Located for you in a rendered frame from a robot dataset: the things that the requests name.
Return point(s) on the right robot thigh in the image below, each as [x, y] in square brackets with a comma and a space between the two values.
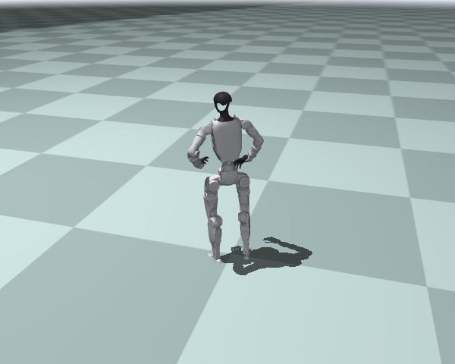
[243, 195]

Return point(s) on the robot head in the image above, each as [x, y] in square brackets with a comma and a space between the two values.
[223, 98]

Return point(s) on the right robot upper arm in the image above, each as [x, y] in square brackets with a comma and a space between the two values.
[247, 125]

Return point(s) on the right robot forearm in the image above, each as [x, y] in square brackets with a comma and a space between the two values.
[252, 153]

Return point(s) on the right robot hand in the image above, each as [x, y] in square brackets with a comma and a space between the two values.
[240, 161]

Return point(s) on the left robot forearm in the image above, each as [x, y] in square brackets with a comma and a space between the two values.
[196, 162]

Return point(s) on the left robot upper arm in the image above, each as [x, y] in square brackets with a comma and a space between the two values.
[205, 129]

